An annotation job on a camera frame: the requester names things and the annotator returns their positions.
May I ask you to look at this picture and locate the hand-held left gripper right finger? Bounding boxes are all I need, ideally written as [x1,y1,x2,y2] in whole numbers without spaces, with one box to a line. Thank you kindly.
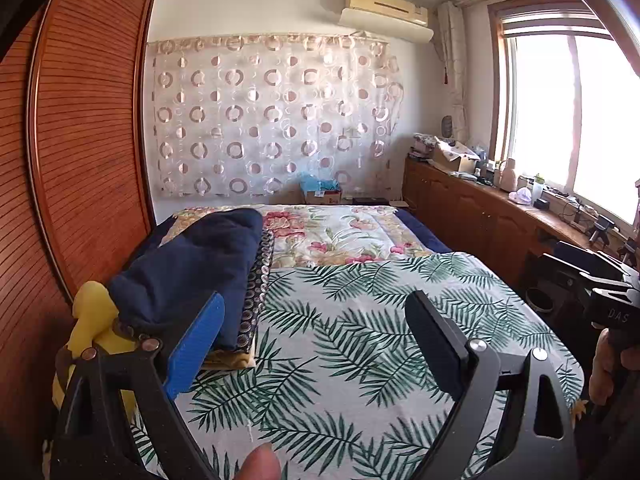
[404,290,581,480]

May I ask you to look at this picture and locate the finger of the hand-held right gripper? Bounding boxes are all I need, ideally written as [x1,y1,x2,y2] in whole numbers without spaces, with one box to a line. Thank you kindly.
[534,254,593,306]
[555,241,640,281]

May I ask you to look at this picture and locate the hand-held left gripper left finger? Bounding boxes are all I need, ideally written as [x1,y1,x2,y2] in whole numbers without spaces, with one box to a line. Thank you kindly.
[50,291,226,480]

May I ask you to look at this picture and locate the navy blue printed t-shirt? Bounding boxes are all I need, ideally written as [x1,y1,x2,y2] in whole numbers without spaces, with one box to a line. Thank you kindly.
[107,208,265,352]

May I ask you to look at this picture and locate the person's right hand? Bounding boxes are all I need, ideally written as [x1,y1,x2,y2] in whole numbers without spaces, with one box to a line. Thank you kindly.
[587,329,628,406]

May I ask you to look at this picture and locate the person's left hand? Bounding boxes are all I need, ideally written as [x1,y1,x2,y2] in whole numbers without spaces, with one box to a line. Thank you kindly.
[235,442,283,480]

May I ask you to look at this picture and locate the grey waste bin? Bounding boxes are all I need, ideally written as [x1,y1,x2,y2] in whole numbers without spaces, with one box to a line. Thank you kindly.
[525,287,556,317]

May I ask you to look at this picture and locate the folded yellow cloth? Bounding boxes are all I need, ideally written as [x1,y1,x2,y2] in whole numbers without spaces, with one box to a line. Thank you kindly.
[202,347,256,371]

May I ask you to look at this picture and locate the black circle-patterned cloth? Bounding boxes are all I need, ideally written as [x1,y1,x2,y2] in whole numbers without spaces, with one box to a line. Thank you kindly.
[235,230,276,356]

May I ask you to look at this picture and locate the navy blue blanket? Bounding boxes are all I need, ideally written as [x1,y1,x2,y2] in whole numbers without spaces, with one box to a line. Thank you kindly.
[395,207,453,253]

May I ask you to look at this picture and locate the yellow plush toy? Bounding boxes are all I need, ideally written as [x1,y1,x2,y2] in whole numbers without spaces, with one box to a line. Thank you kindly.
[52,280,141,421]

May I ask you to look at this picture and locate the white bottle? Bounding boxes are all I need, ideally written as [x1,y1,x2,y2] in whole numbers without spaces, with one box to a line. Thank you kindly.
[500,157,520,192]

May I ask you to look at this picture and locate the wooden cabinet counter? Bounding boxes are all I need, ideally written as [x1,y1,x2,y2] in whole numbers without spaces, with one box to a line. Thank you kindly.
[402,157,640,286]

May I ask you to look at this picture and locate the floral quilt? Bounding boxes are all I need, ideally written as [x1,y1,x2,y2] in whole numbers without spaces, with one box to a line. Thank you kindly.
[160,204,436,267]

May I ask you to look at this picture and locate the open cardboard box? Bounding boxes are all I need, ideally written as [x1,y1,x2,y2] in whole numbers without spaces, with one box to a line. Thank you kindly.
[431,137,481,173]

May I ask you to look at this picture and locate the wooden framed window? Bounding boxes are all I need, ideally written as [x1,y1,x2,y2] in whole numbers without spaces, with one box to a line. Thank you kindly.
[487,0,640,226]

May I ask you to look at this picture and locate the cardboard box with blue bag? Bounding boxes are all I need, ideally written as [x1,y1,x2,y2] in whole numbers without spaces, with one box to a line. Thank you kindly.
[300,172,343,205]

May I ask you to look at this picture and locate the floral storage box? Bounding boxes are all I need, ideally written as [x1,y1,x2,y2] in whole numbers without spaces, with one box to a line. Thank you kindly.
[411,132,437,158]

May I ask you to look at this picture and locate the wooden louvred wardrobe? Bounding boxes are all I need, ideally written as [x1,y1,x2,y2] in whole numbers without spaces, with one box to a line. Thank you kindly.
[0,0,158,441]

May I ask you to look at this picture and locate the sheer circle-patterned curtain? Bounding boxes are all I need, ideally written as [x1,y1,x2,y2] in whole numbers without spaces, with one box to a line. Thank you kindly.
[147,34,406,198]

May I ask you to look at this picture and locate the pale patterned window curtain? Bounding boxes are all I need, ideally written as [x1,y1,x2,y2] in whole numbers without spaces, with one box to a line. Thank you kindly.
[435,1,471,136]

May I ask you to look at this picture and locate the cream air conditioner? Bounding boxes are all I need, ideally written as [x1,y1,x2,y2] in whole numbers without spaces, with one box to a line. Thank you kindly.
[338,0,435,43]

